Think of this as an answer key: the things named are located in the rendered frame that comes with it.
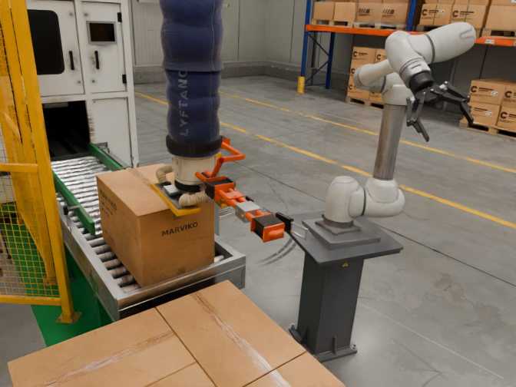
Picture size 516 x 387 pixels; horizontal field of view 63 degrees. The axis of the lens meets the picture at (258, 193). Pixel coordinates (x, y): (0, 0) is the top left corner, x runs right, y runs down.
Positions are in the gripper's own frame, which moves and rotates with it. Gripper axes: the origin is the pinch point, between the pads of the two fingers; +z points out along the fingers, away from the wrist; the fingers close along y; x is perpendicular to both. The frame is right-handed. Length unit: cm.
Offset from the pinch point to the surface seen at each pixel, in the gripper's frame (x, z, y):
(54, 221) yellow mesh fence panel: 49, -63, -188
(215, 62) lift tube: -12, -56, -62
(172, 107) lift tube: -6, -49, -84
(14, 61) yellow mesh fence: 9, -147, -178
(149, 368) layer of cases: 29, 33, -128
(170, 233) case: 45, -26, -119
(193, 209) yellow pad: 16, -17, -93
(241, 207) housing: -1, 0, -69
